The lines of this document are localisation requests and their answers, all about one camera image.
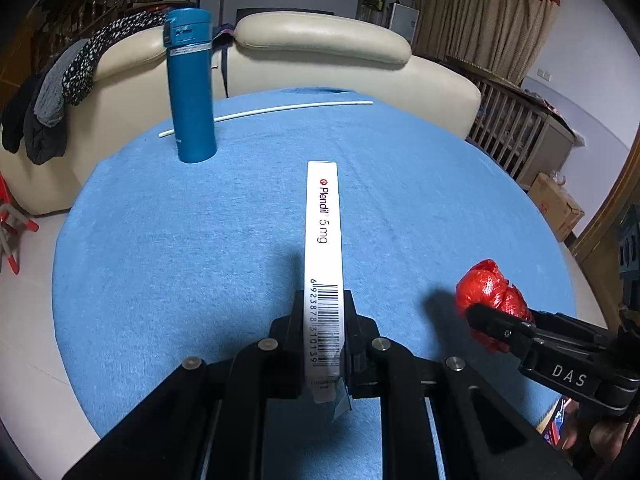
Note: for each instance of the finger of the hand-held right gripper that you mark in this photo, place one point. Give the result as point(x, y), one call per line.
point(570, 325)
point(500, 327)

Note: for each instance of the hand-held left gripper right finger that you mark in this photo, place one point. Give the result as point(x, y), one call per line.
point(352, 325)

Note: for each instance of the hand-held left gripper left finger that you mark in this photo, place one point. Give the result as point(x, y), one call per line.
point(295, 320)

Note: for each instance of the red wrapper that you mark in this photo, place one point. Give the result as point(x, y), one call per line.
point(487, 285)

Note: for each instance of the white medicine box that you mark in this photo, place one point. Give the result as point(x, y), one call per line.
point(322, 220)

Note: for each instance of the person's right hand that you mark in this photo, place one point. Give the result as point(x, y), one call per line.
point(607, 440)

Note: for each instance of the brown cardboard box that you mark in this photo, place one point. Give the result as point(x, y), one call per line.
point(555, 207)

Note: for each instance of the wooden baby crib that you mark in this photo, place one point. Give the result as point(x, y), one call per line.
point(545, 145)

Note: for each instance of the thin white stick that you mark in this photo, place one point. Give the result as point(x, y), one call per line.
point(280, 108)

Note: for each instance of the blue thermos bottle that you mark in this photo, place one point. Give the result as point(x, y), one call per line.
point(190, 90)

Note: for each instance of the cream leather sofa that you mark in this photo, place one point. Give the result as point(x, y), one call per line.
point(320, 35)

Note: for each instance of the beige curtains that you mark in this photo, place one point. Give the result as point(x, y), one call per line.
point(480, 25)

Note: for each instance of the dark cloth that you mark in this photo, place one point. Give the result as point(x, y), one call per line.
point(45, 145)

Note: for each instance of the red and white folding stool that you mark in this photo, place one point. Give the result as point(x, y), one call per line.
point(7, 215)

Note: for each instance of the white standing air conditioner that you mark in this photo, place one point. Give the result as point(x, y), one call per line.
point(402, 22)

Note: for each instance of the glass display cabinet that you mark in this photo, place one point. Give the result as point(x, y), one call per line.
point(375, 0)

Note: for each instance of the black spotted cloth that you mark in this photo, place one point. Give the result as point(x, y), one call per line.
point(85, 70)

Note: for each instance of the grey cloth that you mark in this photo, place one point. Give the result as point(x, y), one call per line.
point(50, 95)

